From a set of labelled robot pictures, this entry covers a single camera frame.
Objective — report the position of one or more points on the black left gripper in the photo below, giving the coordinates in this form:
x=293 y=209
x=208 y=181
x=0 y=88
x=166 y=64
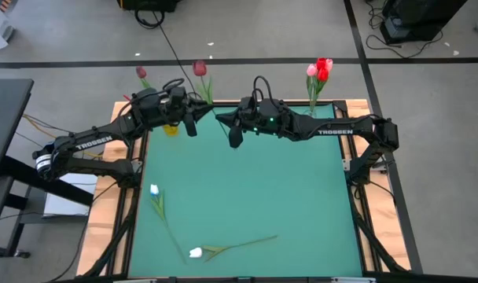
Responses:
x=193 y=111

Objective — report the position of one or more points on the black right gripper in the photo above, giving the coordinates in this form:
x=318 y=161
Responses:
x=270 y=122

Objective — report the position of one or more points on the dark red artificial tulip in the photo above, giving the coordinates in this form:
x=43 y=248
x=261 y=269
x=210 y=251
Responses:
x=199 y=68
x=140 y=72

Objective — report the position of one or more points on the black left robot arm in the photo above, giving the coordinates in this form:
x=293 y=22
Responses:
x=93 y=142

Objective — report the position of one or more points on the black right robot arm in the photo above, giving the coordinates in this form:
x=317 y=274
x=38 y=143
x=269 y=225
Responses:
x=335 y=131

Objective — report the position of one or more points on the yellow glass vase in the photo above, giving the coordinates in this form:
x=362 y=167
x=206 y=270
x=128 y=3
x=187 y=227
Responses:
x=171 y=131

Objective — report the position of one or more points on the clear glass vase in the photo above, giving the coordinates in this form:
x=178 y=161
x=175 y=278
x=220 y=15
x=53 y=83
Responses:
x=312 y=114

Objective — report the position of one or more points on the green table mat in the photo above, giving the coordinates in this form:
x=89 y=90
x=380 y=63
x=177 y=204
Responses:
x=262 y=196

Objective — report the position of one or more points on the white and blue artificial tulip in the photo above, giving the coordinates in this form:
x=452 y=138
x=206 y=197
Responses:
x=154 y=190

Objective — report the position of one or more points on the black equipment case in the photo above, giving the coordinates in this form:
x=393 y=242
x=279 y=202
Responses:
x=152 y=4

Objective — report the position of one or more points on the black desk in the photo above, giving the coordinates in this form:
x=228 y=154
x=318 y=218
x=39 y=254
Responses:
x=7 y=118

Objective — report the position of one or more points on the large black equipment box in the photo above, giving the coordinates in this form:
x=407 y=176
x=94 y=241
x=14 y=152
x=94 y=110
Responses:
x=420 y=15

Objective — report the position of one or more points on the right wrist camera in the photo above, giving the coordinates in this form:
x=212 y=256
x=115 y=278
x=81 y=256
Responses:
x=247 y=105

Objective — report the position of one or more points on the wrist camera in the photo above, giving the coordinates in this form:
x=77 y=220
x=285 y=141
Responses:
x=177 y=96
x=247 y=105

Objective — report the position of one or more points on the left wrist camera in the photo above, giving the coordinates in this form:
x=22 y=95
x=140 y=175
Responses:
x=177 y=96

